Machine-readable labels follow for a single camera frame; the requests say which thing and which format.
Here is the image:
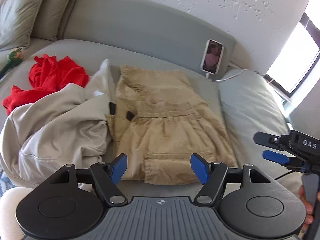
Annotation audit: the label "khaki cargo pants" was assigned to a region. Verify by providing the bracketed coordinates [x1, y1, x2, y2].
[107, 66, 236, 185]

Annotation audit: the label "person's right hand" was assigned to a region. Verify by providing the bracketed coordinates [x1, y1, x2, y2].
[298, 185, 313, 232]

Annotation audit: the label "beige sweatshirt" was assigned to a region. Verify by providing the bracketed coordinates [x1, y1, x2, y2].
[1, 59, 114, 188]

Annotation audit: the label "blue patterned rug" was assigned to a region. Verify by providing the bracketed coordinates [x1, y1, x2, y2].
[0, 167, 15, 197]

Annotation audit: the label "red garment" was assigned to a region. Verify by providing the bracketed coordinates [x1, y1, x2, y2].
[2, 54, 89, 115]

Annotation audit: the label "person's knee in beige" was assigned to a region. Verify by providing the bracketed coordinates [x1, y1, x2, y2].
[0, 187, 33, 240]

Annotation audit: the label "white smartphone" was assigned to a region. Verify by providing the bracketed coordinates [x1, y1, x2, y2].
[200, 40, 224, 75]

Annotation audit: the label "rear grey throw pillow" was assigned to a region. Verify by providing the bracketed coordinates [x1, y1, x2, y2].
[31, 0, 69, 41]

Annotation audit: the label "grey throw pillow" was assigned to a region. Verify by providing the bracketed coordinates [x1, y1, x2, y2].
[1, 0, 43, 51]
[31, 0, 69, 41]

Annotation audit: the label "front grey throw pillow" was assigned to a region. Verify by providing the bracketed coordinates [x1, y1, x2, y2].
[1, 0, 43, 51]

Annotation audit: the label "white charging cable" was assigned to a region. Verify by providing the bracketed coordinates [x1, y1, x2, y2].
[206, 68, 261, 82]

